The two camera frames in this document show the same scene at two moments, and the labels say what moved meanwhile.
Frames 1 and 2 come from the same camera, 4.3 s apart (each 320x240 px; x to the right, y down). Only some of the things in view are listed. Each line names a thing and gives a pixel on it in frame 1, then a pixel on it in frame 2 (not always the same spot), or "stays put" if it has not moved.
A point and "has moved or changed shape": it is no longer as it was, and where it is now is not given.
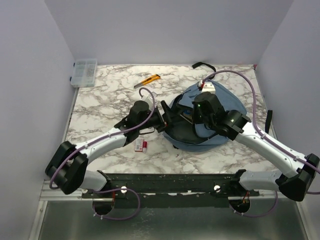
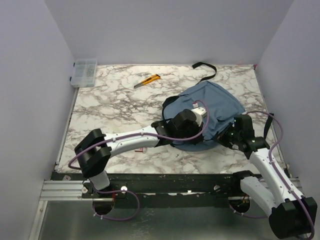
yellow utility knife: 147,80 stays put
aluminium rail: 49,194 stays put
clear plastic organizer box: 83,73 stays put
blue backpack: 185,130 has moved or changed shape
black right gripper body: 197,118 to 229,136
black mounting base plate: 172,190 stays put
